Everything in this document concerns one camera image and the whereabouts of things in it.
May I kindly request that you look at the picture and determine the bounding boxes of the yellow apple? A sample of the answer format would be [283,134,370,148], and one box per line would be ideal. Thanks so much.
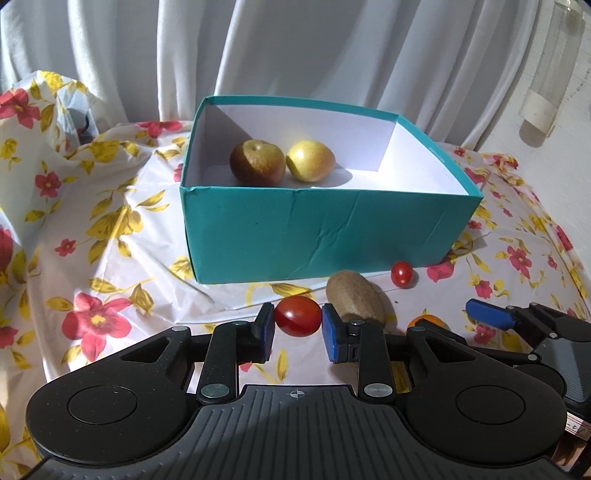
[285,140,336,182]

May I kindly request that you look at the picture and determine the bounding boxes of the red cherry tomato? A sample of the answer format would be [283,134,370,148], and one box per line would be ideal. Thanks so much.
[390,261,415,288]
[274,296,322,337]

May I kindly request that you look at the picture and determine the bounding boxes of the floral plastic tablecloth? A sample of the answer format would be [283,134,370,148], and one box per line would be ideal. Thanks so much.
[0,70,591,480]

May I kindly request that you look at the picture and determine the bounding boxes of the orange tangerine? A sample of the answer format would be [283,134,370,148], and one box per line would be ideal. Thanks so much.
[406,314,450,330]

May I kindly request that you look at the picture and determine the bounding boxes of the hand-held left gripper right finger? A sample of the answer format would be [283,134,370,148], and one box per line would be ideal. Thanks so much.
[322,303,478,402]

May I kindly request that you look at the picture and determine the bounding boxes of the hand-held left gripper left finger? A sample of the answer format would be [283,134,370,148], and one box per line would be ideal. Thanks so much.
[117,302,276,406]

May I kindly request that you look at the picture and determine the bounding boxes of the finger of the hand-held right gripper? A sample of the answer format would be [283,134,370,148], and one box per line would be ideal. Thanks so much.
[465,298,533,331]

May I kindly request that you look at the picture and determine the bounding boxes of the brown kiwi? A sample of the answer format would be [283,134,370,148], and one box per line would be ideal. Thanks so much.
[325,271,389,326]

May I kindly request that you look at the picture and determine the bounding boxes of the red apple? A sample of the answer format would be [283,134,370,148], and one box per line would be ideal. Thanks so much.
[229,139,286,186]

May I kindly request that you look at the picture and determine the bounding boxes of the teal cardboard box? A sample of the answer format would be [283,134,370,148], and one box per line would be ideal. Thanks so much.
[179,95,484,284]

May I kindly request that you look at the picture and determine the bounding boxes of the white curtain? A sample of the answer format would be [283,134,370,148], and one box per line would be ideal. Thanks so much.
[0,0,555,153]

